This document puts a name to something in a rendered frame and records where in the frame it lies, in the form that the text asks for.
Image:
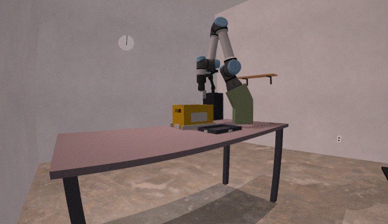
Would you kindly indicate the yellow bottle crate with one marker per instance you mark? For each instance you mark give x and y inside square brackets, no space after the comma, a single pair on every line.
[192,114]

